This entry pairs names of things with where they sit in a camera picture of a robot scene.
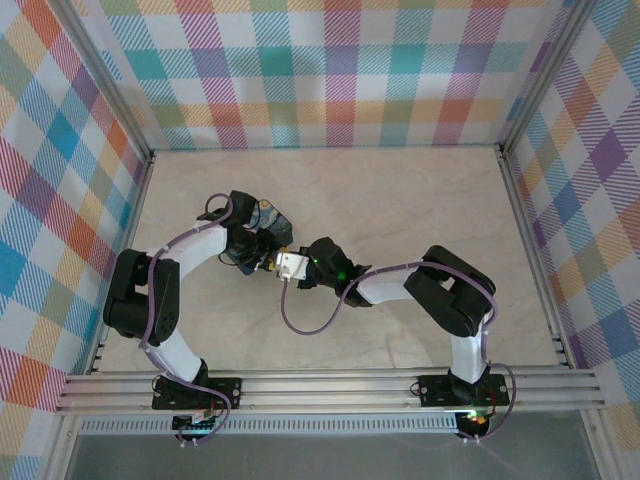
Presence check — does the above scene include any left controller circuit board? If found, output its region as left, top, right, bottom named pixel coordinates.
left=171, top=413, right=221, bottom=434

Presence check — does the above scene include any controller circuit board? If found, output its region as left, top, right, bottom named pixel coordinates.
left=458, top=410, right=490, bottom=437
left=171, top=413, right=221, bottom=434

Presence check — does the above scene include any right controller circuit board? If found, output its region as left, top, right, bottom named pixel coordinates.
left=458, top=410, right=490, bottom=437

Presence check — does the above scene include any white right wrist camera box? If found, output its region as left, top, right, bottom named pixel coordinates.
left=274, top=248, right=310, bottom=282

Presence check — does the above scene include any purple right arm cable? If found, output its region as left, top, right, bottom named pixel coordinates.
left=282, top=262, right=516, bottom=444

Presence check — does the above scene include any aluminium table back rail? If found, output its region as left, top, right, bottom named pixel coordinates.
left=152, top=143, right=502, bottom=152

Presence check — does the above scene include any aluminium table side rail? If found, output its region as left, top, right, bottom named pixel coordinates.
left=85, top=149, right=157, bottom=376
left=497, top=144, right=575, bottom=370

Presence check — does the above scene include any aluminium mounting rail beam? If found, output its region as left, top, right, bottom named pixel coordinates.
left=53, top=368, right=607, bottom=416

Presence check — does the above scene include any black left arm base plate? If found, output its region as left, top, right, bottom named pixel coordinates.
left=151, top=377, right=243, bottom=412

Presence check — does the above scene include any grey slotted cable duct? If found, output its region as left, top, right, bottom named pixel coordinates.
left=78, top=412, right=460, bottom=436

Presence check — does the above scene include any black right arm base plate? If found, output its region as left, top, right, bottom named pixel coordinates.
left=417, top=373, right=511, bottom=408

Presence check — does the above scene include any aluminium frame post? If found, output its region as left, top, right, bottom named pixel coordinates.
left=498, top=0, right=601, bottom=151
left=47, top=0, right=155, bottom=159

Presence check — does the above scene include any aluminium frame leg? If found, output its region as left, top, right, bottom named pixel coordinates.
left=582, top=409, right=617, bottom=480
left=47, top=414, right=84, bottom=480

